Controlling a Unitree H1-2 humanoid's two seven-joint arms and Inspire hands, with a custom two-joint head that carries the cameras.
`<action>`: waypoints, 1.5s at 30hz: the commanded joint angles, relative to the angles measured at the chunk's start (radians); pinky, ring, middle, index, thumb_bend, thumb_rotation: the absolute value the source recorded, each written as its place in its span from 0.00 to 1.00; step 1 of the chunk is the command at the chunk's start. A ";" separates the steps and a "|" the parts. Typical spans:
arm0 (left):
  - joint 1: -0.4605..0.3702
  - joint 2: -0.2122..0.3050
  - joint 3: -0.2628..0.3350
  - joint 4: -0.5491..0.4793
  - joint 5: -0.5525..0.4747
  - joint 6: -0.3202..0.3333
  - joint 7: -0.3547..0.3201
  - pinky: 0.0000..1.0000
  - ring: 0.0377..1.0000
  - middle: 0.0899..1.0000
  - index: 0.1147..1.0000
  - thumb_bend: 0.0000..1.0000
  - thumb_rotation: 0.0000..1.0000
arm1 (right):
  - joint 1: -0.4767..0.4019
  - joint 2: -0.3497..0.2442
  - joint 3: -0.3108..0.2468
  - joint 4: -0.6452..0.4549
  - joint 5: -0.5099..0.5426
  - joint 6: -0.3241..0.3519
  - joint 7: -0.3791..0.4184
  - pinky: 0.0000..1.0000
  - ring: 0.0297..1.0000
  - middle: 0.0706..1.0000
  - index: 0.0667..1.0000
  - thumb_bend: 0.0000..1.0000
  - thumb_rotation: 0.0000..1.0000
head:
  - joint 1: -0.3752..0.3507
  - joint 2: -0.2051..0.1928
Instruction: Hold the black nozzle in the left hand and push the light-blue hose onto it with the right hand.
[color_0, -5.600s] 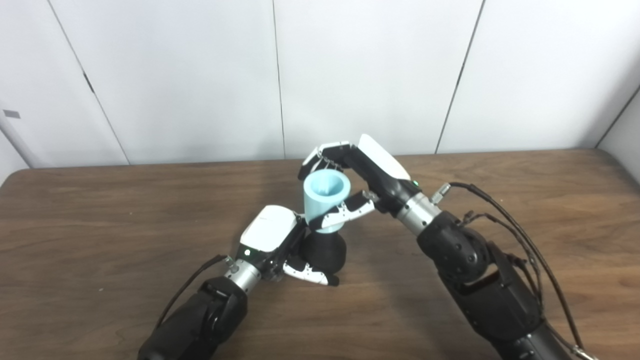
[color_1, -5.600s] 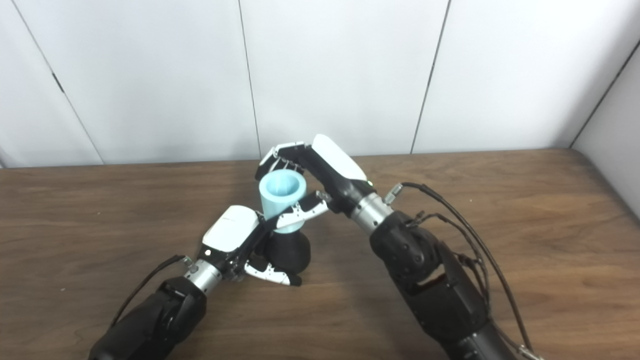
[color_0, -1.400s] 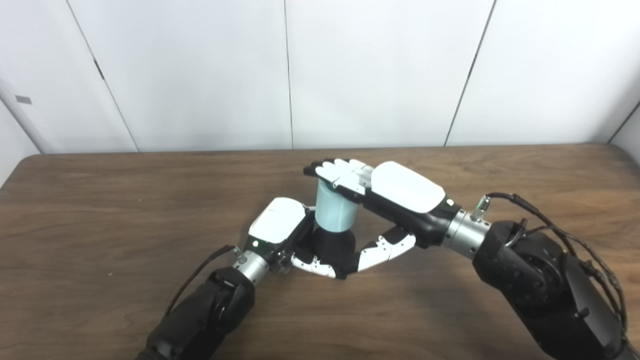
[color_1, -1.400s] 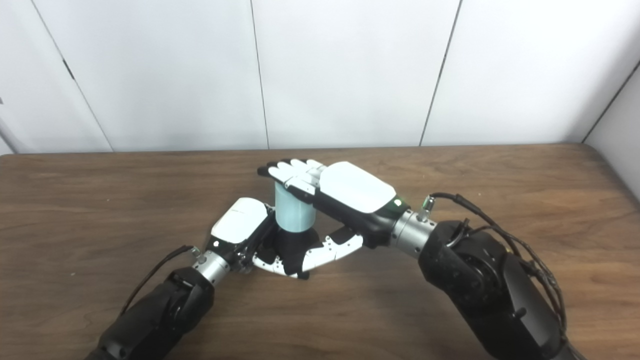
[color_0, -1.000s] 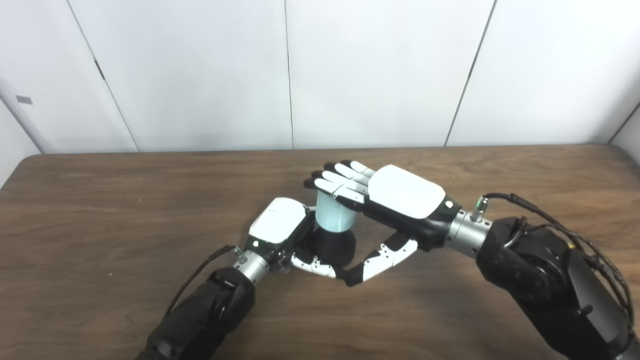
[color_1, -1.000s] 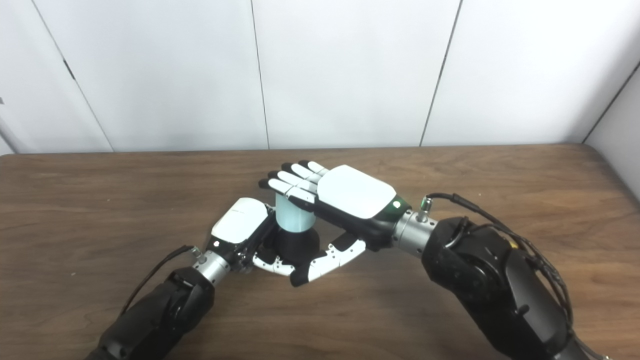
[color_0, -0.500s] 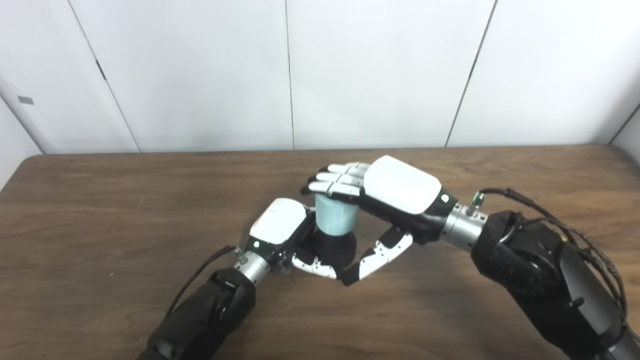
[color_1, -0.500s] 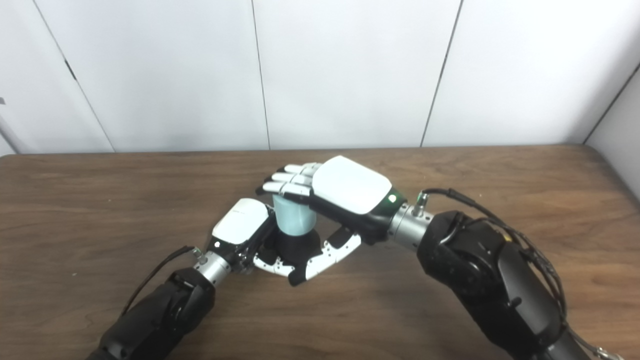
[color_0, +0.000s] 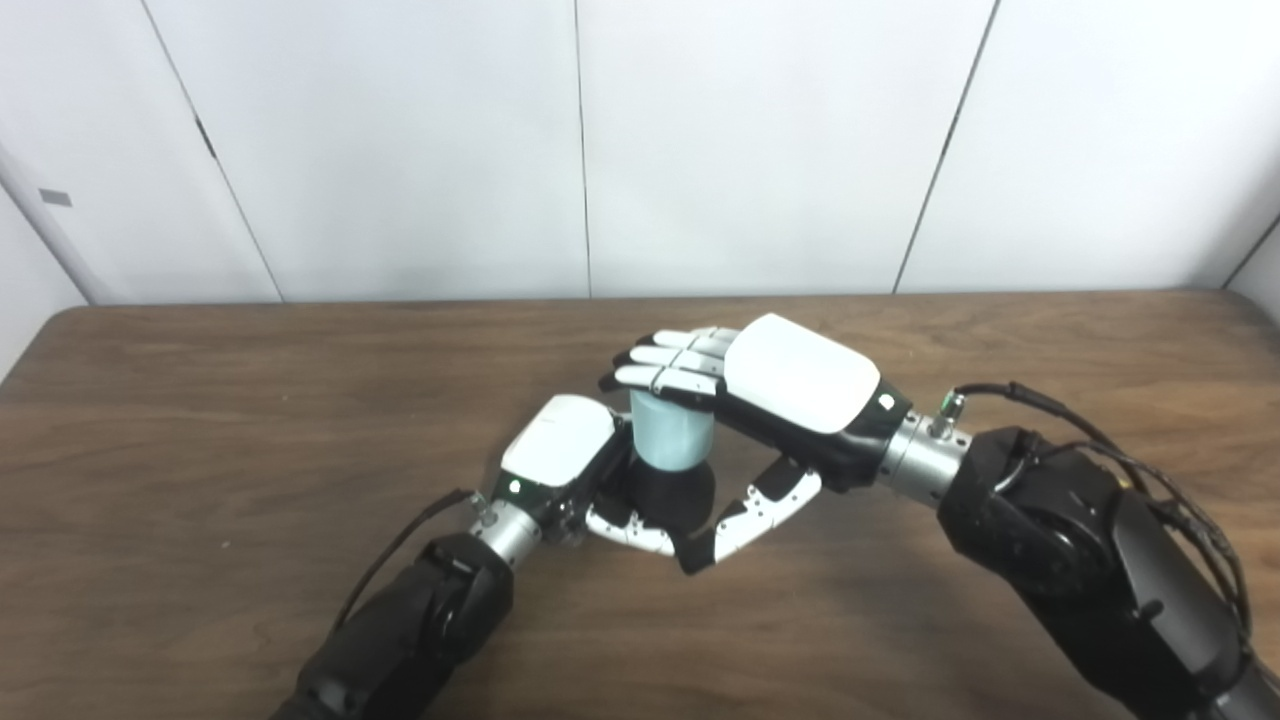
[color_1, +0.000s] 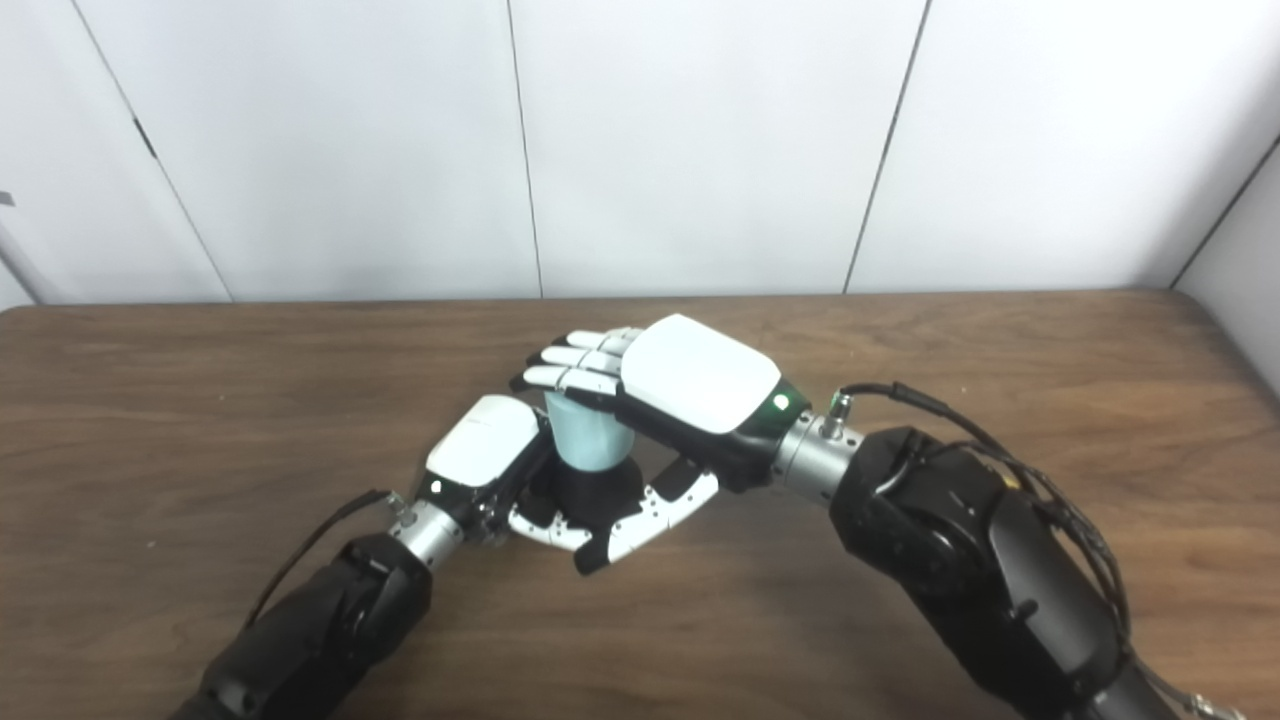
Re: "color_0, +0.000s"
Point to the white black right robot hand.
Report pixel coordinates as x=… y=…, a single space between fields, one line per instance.
x=800 y=385

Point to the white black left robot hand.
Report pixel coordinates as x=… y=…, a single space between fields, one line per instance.
x=560 y=445

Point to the light blue cup part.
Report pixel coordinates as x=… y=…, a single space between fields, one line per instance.
x=672 y=435

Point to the black flared nozzle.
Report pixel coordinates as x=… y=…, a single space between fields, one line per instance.
x=670 y=500

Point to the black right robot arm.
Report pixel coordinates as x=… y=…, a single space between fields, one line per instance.
x=1080 y=550

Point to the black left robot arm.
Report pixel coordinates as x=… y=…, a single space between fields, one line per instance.
x=410 y=630

